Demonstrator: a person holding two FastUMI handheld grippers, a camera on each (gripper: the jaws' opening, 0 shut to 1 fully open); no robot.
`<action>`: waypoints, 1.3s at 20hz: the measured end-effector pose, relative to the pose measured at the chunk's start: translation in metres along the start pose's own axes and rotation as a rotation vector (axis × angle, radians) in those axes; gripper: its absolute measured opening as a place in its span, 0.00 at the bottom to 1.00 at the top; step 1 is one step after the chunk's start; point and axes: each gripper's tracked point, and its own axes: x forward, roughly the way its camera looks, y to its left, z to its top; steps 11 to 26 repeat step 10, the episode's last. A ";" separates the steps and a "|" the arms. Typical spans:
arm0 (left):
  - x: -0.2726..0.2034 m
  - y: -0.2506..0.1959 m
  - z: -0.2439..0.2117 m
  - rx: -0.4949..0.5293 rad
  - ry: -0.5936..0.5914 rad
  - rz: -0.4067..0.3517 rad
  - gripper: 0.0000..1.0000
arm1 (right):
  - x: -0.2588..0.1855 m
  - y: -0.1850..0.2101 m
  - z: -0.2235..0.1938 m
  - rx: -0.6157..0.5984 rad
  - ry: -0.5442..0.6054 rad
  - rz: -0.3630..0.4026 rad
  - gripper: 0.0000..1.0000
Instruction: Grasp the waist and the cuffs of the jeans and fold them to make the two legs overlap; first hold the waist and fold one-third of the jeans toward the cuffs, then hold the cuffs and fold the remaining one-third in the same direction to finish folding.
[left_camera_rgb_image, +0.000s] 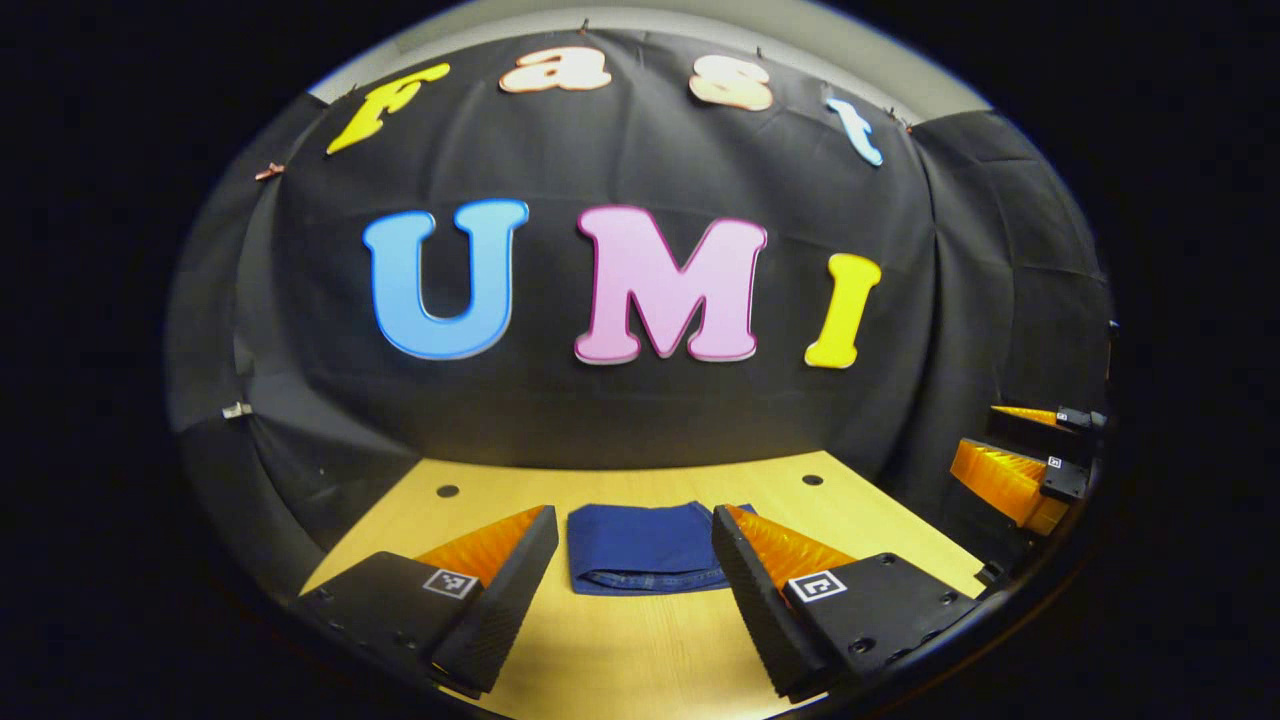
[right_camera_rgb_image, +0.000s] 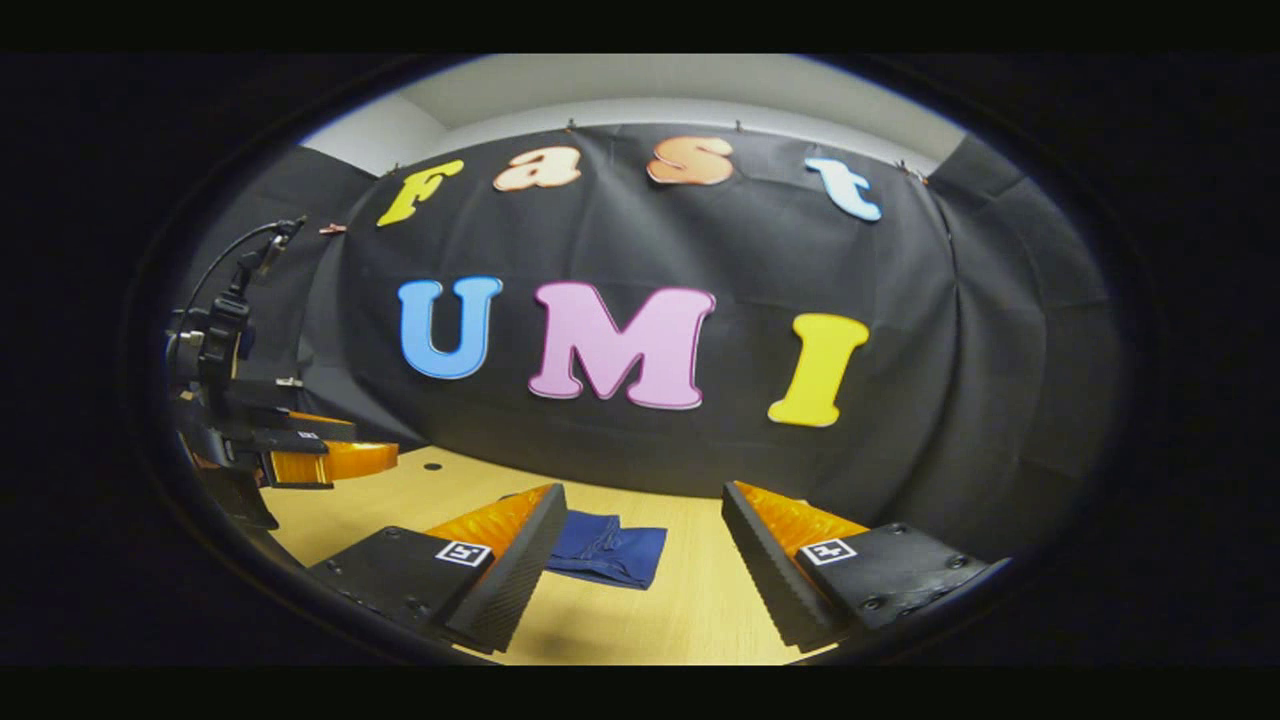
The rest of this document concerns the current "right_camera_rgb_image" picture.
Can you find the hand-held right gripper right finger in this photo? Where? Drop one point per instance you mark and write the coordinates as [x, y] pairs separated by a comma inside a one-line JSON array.
[[770, 580]]

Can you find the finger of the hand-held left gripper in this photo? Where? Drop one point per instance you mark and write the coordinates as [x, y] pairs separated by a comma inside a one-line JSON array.
[[340, 463], [300, 428]]

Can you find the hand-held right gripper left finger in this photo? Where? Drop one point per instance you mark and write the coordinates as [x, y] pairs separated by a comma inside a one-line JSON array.
[[515, 580]]

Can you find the blue jeans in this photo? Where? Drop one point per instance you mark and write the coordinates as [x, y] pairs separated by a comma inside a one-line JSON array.
[[615, 555]]

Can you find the black backdrop cloth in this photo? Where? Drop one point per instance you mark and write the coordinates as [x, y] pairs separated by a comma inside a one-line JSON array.
[[700, 250]]

